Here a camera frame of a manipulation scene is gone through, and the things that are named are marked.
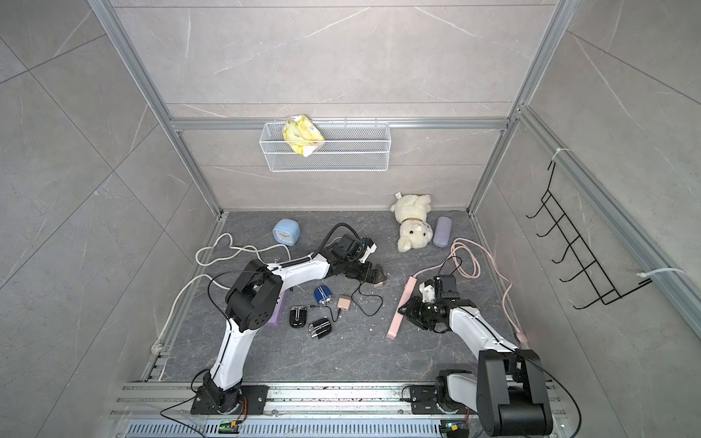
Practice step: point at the light blue alarm clock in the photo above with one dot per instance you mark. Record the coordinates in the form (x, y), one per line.
(287, 232)

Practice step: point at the purple power strip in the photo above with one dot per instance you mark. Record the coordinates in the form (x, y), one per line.
(278, 310)

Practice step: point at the metal base rail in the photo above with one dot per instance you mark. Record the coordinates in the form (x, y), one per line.
(386, 409)

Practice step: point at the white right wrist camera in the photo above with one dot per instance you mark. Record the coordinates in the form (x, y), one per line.
(427, 291)

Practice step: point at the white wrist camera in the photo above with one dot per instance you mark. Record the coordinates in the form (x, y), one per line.
(427, 291)
(369, 247)

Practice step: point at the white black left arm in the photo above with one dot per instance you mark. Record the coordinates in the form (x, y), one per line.
(251, 301)

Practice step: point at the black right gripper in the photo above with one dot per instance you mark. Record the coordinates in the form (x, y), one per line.
(413, 311)

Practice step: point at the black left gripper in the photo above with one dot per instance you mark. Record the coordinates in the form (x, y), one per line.
(376, 273)

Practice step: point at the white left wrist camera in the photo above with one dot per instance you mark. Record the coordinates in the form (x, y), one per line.
(369, 247)

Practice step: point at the black wall hook rack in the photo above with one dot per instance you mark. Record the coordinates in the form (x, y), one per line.
(579, 250)

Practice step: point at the lavender oval case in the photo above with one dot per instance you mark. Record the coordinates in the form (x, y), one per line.
(442, 232)

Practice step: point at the white wire wall basket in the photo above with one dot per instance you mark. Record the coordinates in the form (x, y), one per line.
(344, 147)

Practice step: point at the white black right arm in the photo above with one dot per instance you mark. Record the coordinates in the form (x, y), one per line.
(508, 392)

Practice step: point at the white teddy bear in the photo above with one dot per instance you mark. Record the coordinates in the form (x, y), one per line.
(411, 211)

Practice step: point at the blue shaver on table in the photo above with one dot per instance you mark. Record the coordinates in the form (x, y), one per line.
(322, 295)

